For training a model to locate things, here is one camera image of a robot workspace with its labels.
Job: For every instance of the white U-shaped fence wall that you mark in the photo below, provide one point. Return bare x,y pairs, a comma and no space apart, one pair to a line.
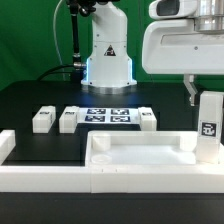
199,178

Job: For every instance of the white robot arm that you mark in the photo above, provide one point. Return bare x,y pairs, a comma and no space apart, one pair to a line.
109,69

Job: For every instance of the white desk top tray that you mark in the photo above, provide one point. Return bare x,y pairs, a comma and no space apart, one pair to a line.
141,148

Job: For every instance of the fiducial marker sheet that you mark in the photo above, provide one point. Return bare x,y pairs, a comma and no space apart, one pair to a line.
108,116

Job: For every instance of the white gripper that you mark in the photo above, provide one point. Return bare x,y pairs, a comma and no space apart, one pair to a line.
186,37

